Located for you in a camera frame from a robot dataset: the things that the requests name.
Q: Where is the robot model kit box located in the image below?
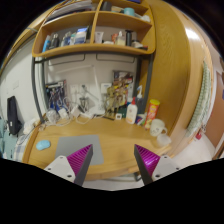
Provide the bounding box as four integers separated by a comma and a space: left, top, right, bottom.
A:
45, 79, 69, 113

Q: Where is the clear domed plastic container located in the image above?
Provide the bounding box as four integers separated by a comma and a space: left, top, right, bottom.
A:
45, 109, 60, 125

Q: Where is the dark blue spray bottle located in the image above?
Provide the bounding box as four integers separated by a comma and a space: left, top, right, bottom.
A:
135, 85, 146, 115

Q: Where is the white mug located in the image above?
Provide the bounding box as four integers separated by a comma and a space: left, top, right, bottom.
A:
149, 118, 168, 138

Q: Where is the grey metal shelf frame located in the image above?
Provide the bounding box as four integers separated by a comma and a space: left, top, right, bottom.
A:
31, 53, 155, 123

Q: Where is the white pump lotion bottle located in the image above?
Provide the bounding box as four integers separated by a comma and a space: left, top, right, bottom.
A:
125, 96, 139, 125

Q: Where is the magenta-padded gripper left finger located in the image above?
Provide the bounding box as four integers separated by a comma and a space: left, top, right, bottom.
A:
43, 143, 94, 187

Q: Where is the colourful picture box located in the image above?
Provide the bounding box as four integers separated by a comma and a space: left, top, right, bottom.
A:
112, 70, 134, 98

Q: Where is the black backpack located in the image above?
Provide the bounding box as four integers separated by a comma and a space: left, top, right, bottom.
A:
6, 95, 23, 136

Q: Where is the light blue computer mouse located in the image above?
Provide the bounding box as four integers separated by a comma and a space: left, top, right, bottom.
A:
35, 139, 52, 151

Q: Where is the brown gold figurine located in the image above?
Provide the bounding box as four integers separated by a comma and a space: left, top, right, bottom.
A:
104, 87, 126, 118

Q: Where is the white plastic bag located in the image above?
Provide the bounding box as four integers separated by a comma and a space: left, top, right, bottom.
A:
22, 117, 42, 135

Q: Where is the green white hanging towel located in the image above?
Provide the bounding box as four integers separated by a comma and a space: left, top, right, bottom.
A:
186, 59, 213, 138

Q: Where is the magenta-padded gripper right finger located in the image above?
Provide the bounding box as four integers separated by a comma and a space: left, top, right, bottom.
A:
133, 143, 181, 186

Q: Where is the grey mouse pad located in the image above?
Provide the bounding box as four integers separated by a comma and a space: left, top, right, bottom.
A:
55, 134, 105, 167

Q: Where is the teal ribbed cloth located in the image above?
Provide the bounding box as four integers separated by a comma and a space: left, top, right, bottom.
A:
0, 119, 18, 159

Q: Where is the wooden shelf unit with items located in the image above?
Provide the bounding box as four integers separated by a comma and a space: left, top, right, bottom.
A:
31, 0, 157, 59

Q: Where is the white charger block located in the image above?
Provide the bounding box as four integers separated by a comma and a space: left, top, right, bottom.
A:
58, 108, 69, 120

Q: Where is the clear plastic cup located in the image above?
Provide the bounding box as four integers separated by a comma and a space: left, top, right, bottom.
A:
156, 133, 173, 148

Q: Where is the wooden cabinet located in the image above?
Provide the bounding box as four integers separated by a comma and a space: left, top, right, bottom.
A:
146, 0, 209, 156

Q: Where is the blue white plaid blanket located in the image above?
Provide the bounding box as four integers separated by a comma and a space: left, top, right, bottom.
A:
13, 133, 33, 163

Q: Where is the brown wooden door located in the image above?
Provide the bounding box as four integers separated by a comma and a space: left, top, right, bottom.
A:
204, 71, 224, 158

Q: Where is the white cable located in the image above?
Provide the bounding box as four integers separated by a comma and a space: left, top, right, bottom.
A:
63, 106, 98, 126

